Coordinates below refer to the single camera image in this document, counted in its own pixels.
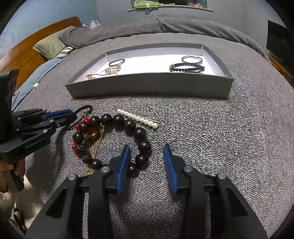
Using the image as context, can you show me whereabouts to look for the grey cord bracelet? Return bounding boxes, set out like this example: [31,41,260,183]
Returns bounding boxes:
[107,58,126,68]
[180,55,204,66]

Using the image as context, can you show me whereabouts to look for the black tv monitor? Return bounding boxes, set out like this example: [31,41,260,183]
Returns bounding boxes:
[266,20,293,74]

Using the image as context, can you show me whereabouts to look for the red bead gold chain necklace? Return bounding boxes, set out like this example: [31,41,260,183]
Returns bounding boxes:
[71,117,106,175]

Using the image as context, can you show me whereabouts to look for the olive green pillow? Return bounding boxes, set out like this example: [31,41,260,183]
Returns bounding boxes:
[33,26,75,60]

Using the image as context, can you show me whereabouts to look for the white pearl hair pin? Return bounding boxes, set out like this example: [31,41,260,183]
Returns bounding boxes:
[114,106,162,129]

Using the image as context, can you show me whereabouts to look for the grey cord bracelet left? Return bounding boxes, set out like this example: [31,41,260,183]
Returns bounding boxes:
[107,58,126,68]

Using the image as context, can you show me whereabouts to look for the striped pillow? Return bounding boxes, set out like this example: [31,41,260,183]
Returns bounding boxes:
[55,46,74,59]

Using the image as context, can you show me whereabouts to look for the grey cardboard tray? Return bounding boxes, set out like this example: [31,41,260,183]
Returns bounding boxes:
[66,43,234,99]

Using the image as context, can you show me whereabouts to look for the pink beaded necklace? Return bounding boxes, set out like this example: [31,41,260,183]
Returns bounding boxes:
[84,69,118,81]

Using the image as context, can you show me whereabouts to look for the person left hand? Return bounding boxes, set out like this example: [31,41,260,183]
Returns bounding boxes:
[1,158,25,193]

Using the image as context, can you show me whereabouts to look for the grey cord bracelet right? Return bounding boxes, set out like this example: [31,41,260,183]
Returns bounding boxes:
[180,55,204,66]

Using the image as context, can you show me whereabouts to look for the white charging cable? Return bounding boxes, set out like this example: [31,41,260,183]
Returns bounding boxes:
[13,82,40,109]

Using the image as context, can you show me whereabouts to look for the green cloth on shelf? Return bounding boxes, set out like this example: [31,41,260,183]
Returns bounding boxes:
[133,0,160,9]

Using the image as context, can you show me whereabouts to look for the white plastic bag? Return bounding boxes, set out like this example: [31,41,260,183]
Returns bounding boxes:
[83,20,101,29]

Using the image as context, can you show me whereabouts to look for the large black bead bracelet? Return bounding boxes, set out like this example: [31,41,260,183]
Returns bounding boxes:
[72,113,153,177]

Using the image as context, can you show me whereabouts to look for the dark purple bead bracelet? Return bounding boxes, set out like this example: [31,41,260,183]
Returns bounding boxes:
[168,62,205,73]

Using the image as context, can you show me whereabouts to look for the light blue sheet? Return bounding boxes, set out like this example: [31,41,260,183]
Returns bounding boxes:
[11,58,65,112]

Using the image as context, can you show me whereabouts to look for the grey bed blanket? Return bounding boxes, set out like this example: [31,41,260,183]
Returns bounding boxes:
[19,15,293,238]

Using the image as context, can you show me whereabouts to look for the black hair tie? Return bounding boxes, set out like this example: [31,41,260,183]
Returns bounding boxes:
[66,104,94,131]

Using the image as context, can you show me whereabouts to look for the wooden headboard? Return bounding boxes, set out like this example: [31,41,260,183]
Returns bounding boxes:
[1,16,82,89]

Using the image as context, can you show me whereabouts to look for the wooden tv stand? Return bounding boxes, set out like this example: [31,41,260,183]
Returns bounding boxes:
[267,53,294,87]

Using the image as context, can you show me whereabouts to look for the gold star hair clip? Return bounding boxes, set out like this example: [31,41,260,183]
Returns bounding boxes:
[102,65,121,75]

